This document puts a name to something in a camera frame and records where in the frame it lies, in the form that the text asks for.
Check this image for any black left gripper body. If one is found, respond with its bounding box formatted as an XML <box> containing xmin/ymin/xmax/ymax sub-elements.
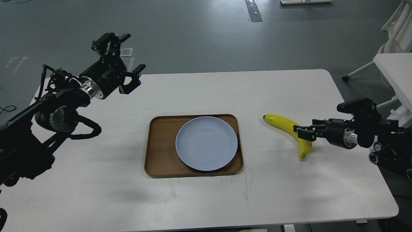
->
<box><xmin>79</xmin><ymin>57</ymin><xmax>127</xmax><ymax>100</ymax></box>

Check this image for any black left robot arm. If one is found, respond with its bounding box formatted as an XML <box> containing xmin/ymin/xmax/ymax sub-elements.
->
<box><xmin>0</xmin><ymin>33</ymin><xmax>146</xmax><ymax>187</ymax></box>

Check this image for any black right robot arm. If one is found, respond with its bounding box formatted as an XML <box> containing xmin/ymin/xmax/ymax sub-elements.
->
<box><xmin>293</xmin><ymin>98</ymin><xmax>412</xmax><ymax>180</ymax></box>

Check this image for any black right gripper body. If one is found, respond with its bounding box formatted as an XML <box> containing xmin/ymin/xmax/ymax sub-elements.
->
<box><xmin>324</xmin><ymin>119</ymin><xmax>358</xmax><ymax>149</ymax></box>

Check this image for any yellow banana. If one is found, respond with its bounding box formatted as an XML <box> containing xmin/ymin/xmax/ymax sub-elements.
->
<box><xmin>262</xmin><ymin>114</ymin><xmax>313</xmax><ymax>161</ymax></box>

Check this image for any brown wooden tray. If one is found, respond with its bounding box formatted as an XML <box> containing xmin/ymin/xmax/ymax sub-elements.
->
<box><xmin>144</xmin><ymin>114</ymin><xmax>243</xmax><ymax>178</ymax></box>

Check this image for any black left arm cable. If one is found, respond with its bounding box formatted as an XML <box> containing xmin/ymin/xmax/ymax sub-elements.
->
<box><xmin>66</xmin><ymin>114</ymin><xmax>102</xmax><ymax>140</ymax></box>

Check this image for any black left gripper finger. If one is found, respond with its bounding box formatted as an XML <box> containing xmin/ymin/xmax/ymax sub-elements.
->
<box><xmin>119</xmin><ymin>64</ymin><xmax>146</xmax><ymax>94</ymax></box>
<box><xmin>91</xmin><ymin>33</ymin><xmax>131</xmax><ymax>62</ymax></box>

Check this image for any white side table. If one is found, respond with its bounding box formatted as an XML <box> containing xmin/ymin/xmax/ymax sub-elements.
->
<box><xmin>373</xmin><ymin>53</ymin><xmax>412</xmax><ymax>127</ymax></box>

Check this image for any light blue round plate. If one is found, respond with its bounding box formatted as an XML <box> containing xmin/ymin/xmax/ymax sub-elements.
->
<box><xmin>175</xmin><ymin>116</ymin><xmax>239</xmax><ymax>171</ymax></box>

